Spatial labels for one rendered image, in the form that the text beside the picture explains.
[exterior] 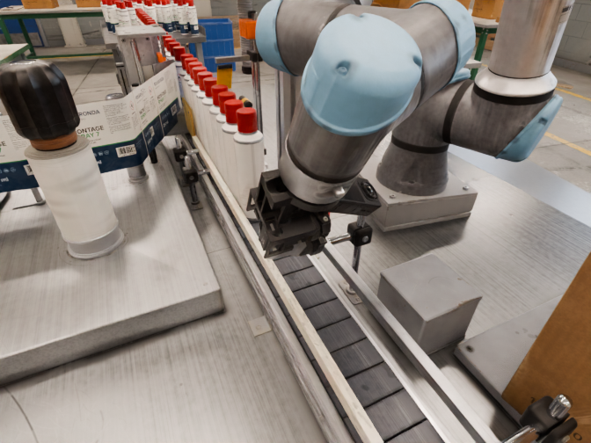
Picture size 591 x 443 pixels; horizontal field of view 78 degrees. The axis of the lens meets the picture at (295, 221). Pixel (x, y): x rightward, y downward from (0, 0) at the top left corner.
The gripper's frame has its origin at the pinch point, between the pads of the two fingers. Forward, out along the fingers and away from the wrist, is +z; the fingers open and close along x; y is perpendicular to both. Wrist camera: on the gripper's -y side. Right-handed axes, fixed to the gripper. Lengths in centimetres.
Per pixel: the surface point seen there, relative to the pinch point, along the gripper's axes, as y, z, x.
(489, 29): -328, 143, -205
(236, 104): 0.7, -2.1, -26.4
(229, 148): 2.7, 4.5, -22.4
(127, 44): 14, 19, -69
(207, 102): 2.4, 9.9, -38.7
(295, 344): 5.5, -1.4, 13.7
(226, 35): -126, 289, -405
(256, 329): 8.3, 6.4, 9.1
